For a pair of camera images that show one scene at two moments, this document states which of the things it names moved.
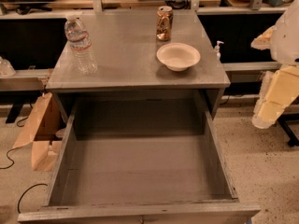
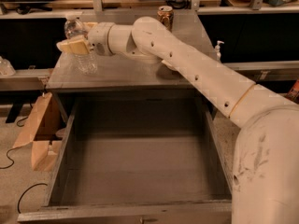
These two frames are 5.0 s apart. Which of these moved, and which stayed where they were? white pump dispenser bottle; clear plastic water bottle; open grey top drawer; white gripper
Moved: white gripper
Stayed: clear plastic water bottle; open grey top drawer; white pump dispenser bottle
